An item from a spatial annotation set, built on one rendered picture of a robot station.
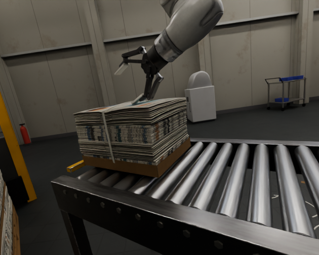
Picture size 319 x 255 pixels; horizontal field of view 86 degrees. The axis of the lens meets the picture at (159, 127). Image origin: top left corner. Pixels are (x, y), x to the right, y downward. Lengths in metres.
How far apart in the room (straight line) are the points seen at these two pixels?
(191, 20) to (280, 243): 0.52
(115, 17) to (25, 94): 3.53
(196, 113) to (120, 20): 3.36
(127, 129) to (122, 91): 4.95
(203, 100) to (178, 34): 4.20
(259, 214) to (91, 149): 0.58
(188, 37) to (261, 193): 0.45
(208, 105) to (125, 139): 4.28
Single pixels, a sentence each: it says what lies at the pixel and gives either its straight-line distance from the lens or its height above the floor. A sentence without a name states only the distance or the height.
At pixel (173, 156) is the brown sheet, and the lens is 0.63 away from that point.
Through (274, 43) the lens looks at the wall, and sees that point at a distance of 6.61.
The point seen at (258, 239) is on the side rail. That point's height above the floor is 0.80.
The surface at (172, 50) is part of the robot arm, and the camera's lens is 0.57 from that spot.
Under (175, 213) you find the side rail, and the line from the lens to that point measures 0.43.
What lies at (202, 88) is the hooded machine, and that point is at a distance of 4.69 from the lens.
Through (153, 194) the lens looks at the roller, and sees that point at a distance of 0.51.
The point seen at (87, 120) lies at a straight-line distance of 0.70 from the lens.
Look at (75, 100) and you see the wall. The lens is 5.94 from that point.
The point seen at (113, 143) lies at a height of 0.91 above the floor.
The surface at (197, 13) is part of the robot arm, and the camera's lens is 0.54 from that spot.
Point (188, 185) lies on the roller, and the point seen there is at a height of 0.79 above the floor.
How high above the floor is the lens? 1.08
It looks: 13 degrees down
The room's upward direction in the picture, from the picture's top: 8 degrees counter-clockwise
